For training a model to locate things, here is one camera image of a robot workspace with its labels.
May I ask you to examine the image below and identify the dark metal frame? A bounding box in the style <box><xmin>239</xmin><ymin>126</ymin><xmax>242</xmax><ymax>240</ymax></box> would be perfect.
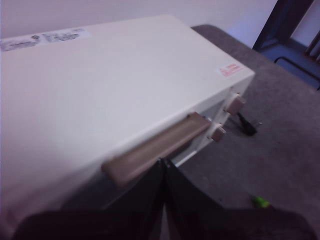
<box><xmin>251</xmin><ymin>0</ymin><xmax>320</xmax><ymax>92</ymax></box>

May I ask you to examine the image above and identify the black oven power cable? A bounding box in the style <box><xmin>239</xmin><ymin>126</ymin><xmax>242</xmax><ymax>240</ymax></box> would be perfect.
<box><xmin>236</xmin><ymin>112</ymin><xmax>263</xmax><ymax>137</ymax></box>

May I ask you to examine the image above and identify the small bright green object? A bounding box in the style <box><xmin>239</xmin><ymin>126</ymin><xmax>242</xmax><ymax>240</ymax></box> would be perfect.
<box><xmin>251</xmin><ymin>196</ymin><xmax>271</xmax><ymax>208</ymax></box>

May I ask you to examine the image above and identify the glass oven door beige handle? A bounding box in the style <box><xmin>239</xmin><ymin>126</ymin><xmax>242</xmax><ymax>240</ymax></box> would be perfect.
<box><xmin>96</xmin><ymin>112</ymin><xmax>213</xmax><ymax>210</ymax></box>

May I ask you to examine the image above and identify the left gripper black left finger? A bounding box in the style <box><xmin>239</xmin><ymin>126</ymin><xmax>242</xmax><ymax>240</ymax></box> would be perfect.
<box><xmin>12</xmin><ymin>157</ymin><xmax>165</xmax><ymax>240</ymax></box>

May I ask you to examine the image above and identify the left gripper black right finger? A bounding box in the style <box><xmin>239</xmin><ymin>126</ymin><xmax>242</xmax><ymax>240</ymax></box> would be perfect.
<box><xmin>163</xmin><ymin>159</ymin><xmax>320</xmax><ymax>240</ymax></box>

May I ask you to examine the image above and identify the white beige oven knob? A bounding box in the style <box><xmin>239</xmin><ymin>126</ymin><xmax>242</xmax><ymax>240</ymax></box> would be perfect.
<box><xmin>227</xmin><ymin>93</ymin><xmax>247</xmax><ymax>116</ymax></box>
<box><xmin>210</xmin><ymin>123</ymin><xmax>229</xmax><ymax>144</ymax></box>

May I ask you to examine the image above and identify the white Toshiba toaster oven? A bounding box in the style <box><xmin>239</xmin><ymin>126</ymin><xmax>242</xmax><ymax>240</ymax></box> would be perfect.
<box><xmin>0</xmin><ymin>14</ymin><xmax>256</xmax><ymax>227</ymax></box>

